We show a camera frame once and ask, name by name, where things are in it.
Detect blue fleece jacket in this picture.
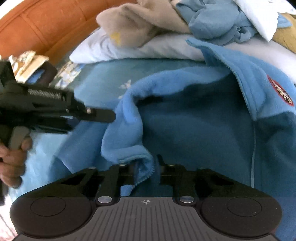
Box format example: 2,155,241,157
50,39,295,240

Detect person's left hand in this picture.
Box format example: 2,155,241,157
1,136,33,188

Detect floral blue bedsheet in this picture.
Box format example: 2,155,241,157
1,59,205,240

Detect yellow striped folded garment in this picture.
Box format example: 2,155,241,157
8,50,49,83

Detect orange wooden headboard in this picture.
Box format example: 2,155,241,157
1,0,125,64

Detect beige fleece garment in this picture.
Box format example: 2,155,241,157
96,1,190,47

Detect light blue crumpled shirt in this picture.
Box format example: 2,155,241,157
175,0,291,46

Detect mustard yellow towel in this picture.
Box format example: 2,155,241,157
273,13,296,53

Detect white cloth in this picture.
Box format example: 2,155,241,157
234,0,295,42

